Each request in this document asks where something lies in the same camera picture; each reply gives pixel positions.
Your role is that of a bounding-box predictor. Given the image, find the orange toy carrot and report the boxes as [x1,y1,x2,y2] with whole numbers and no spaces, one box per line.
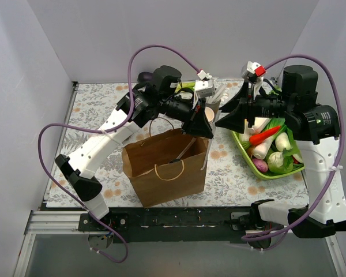
[249,125,281,145]

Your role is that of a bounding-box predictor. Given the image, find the brown cup with straws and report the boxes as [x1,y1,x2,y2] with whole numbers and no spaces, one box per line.
[206,84,229,115]

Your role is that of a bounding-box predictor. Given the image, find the brown paper bag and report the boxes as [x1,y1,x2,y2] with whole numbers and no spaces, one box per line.
[122,126,208,208]

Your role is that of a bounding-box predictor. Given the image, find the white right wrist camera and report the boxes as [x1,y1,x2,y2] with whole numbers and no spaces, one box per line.
[241,61,266,97]

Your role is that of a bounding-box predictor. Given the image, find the large toy napa cabbage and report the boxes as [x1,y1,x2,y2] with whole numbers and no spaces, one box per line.
[244,117,271,135]

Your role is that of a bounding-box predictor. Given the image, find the white toy bok choy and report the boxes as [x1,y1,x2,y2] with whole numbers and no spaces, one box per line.
[267,152,294,174]

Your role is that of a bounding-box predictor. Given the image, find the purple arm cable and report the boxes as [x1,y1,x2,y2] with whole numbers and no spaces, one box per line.
[241,54,343,252]
[37,44,202,263]

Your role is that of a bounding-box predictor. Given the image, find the purple toy eggplant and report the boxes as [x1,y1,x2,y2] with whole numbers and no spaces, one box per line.
[137,72,153,83]

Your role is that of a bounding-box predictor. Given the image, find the green plastic tray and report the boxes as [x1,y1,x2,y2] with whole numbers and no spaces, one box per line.
[231,131,305,180]

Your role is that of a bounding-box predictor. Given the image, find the green white toy leek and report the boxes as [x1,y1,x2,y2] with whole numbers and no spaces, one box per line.
[175,82,195,93]

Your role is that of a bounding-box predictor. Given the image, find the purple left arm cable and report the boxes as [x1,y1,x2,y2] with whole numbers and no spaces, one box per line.
[37,44,202,263]

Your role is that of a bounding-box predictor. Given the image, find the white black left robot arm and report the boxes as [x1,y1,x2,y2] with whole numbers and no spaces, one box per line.
[55,65,215,231]

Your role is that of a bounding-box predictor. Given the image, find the purple toy onion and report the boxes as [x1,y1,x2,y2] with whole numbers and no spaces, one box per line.
[251,158,268,173]

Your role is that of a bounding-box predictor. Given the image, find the aluminium frame rail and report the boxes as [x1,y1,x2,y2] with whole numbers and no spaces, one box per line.
[14,209,346,276]

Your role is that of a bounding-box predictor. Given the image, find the black plastic coffee lid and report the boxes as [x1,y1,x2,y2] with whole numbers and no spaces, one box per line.
[169,159,183,164]

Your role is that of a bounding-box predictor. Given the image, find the stack of paper cups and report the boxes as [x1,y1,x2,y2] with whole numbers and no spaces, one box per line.
[205,107,215,124]

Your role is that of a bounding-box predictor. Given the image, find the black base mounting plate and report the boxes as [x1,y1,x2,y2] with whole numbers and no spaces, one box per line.
[77,206,287,245]

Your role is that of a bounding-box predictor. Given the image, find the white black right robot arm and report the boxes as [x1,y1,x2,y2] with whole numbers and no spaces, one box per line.
[216,62,346,238]

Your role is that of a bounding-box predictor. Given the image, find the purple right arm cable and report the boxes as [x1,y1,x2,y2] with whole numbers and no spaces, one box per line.
[241,54,343,252]

